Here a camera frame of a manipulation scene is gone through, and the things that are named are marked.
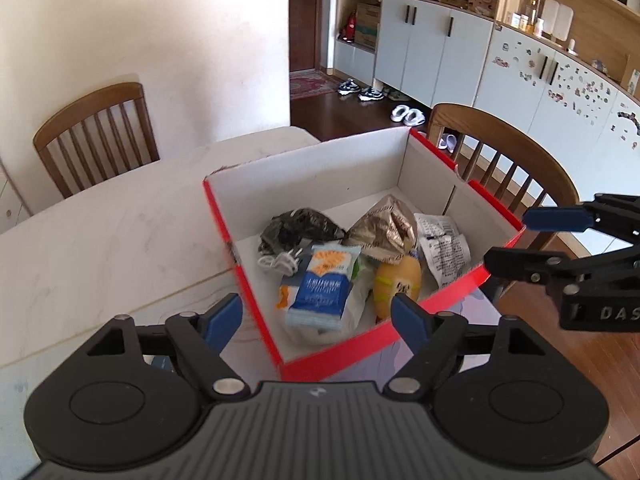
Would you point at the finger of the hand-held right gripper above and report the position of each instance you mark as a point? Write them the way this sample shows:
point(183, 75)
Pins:
point(520, 261)
point(555, 220)

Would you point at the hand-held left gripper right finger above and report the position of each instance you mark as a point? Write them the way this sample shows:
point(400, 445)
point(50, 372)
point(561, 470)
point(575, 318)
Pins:
point(410, 317)

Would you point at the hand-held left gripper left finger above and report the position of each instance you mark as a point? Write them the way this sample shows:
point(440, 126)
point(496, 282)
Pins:
point(222, 317)

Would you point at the yellow squishy toy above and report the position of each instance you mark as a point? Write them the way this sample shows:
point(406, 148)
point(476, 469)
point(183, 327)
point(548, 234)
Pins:
point(395, 275)

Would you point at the silver foil wrapper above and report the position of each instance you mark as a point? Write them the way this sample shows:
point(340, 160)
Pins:
point(382, 230)

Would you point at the blue orange packet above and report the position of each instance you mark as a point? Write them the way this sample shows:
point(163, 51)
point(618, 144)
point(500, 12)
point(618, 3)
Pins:
point(320, 290)

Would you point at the red cardboard box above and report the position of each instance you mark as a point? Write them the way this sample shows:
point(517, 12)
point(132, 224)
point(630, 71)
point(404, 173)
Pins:
point(325, 360)

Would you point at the black snack packet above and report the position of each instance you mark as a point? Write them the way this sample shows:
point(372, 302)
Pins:
point(300, 227)

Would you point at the white marble desktop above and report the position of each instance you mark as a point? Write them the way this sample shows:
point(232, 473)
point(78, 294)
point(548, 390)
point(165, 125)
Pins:
point(125, 240)

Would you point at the wooden slat-back chair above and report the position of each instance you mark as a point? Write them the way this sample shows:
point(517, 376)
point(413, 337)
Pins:
point(90, 105)
point(500, 130)

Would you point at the white slippers pair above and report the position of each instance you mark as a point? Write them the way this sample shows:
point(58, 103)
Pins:
point(447, 142)

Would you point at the green shoes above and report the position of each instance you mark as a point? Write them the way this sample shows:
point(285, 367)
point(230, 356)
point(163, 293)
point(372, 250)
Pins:
point(395, 94)

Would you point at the blue printed table mat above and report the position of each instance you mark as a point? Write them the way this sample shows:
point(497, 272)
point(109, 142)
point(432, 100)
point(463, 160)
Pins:
point(20, 395)

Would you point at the pair of dark sneakers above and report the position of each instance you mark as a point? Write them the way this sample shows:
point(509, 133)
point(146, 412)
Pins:
point(370, 93)

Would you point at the dark blue sneaker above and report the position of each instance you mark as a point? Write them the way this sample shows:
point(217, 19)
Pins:
point(348, 86)

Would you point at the white sideboard cabinet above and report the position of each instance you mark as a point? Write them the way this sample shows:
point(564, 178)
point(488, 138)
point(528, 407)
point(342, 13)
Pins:
point(7, 205)

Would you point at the patterned door rug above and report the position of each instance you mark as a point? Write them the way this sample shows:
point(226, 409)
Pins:
point(310, 84)

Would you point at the red toy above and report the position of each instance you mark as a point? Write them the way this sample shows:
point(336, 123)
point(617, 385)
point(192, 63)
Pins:
point(350, 27)

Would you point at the dark brown door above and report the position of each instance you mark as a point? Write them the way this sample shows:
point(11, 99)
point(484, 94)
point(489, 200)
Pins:
point(302, 25)

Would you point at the white wall cabinet unit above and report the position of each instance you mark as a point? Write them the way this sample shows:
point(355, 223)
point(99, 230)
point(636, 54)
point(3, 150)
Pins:
point(430, 45)

